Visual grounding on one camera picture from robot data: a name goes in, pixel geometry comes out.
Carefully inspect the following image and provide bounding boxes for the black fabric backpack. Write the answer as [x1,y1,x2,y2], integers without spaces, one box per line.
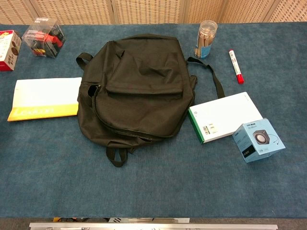
[76,33,226,168]

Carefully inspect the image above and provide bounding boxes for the blue felt table cover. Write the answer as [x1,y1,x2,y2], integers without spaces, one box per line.
[0,22,307,219]

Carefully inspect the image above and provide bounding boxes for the white box with green edge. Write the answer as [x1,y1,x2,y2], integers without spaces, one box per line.
[188,92,264,144]

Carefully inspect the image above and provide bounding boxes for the red and white marker pen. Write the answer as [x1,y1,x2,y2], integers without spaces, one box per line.
[228,49,245,85]

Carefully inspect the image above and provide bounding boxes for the silver aluminium rail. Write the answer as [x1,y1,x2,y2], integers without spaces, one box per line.
[29,222,279,230]

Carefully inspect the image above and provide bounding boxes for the clear plastic box red toy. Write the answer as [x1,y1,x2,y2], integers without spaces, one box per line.
[21,17,67,59]

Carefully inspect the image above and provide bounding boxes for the white and yellow book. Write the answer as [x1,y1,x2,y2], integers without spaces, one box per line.
[7,77,83,122]

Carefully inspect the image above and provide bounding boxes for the clear jar with wooden sticks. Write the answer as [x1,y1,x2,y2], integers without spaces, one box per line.
[193,20,218,60]

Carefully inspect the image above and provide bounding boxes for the red and white snack box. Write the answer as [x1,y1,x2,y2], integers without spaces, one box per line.
[0,30,22,72]

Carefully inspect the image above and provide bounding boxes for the grey vented metal plate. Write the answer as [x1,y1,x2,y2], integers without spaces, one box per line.
[108,217,190,224]

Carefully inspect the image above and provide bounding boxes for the beige woven folding screen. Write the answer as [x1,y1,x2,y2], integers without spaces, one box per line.
[0,0,307,25]

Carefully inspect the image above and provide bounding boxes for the light blue speaker box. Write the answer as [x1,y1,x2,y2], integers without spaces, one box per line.
[232,117,286,164]

